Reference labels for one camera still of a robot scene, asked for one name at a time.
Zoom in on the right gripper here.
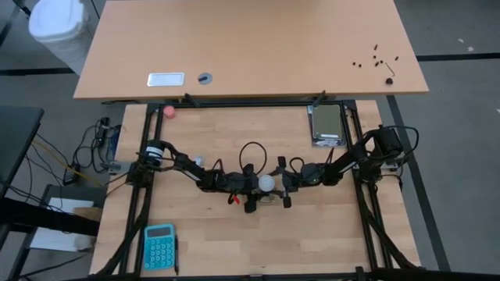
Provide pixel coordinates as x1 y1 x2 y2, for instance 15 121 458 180
273 156 305 209

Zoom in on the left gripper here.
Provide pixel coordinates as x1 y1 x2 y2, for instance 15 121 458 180
226 164 265 214

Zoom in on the white lightbulb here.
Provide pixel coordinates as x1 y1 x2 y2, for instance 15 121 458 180
258 174 277 194

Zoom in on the metal lamp socket stand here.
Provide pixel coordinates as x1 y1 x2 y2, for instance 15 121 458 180
257 190 280 205

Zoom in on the black pen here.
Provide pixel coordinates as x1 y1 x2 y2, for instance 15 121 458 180
173 233 181 276

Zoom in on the teal calculator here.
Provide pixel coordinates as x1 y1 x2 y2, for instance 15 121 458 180
142 223 177 272

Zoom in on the tan wooden desk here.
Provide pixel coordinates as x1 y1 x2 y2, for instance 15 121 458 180
73 0 430 101

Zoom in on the black power strip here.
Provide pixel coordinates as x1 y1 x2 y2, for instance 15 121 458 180
96 116 113 148

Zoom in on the black power adapter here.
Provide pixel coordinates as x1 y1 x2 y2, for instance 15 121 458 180
62 166 82 187

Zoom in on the grey low platform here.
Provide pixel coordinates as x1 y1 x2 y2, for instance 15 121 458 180
41 183 107 212

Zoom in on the white paper sheet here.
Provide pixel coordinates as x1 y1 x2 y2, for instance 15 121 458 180
29 197 97 253

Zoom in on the black metal beam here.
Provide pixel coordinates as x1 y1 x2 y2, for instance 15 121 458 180
0 197 101 237

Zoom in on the black side table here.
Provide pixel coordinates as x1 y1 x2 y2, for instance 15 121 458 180
0 105 45 196

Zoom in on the white trash bin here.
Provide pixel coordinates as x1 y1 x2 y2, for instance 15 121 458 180
28 0 94 76

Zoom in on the black cable with red tape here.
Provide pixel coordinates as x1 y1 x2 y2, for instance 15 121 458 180
228 140 268 206

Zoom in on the black aluminium table frame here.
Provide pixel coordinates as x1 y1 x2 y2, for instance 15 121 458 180
93 99 425 281

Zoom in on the yellow floor cable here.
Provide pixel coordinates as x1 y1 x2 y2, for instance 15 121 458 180
32 138 105 187

